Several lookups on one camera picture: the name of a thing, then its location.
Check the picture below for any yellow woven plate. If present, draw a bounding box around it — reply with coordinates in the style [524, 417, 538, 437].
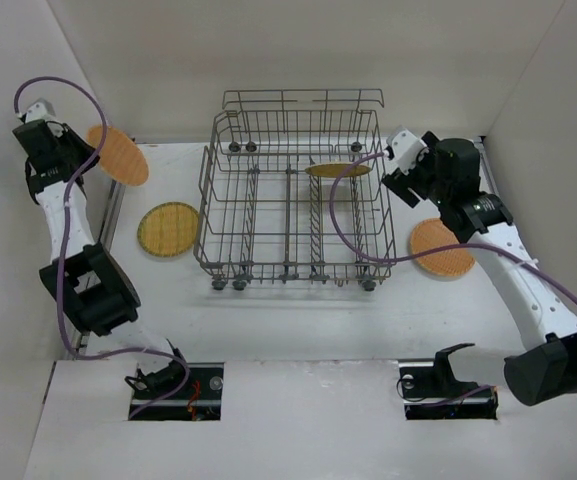
[137, 202, 199, 258]
[305, 162, 371, 179]

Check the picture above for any orange woven plate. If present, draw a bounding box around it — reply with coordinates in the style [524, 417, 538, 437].
[99, 127, 149, 186]
[409, 218, 475, 278]

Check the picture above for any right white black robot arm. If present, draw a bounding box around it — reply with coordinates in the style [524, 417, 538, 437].
[382, 127, 577, 406]

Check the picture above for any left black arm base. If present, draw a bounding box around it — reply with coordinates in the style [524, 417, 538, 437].
[125, 363, 225, 422]

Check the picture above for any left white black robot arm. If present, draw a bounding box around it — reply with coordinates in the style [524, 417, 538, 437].
[13, 119, 141, 357]

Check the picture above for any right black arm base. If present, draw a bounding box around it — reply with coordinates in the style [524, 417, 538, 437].
[396, 343, 499, 421]

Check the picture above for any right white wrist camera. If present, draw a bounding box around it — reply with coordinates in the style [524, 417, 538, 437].
[386, 126, 427, 174]

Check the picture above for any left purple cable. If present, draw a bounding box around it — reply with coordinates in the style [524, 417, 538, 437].
[13, 76, 192, 419]

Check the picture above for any grey wire dish rack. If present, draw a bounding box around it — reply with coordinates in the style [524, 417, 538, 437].
[194, 88, 396, 291]

